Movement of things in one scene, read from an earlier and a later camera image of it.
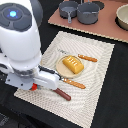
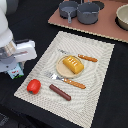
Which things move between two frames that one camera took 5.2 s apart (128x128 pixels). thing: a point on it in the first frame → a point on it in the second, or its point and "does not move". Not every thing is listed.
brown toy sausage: x=63 y=94 does not move
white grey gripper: x=25 y=79 → x=16 y=52
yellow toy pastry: x=73 y=64 does not move
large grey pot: x=87 y=13 does not move
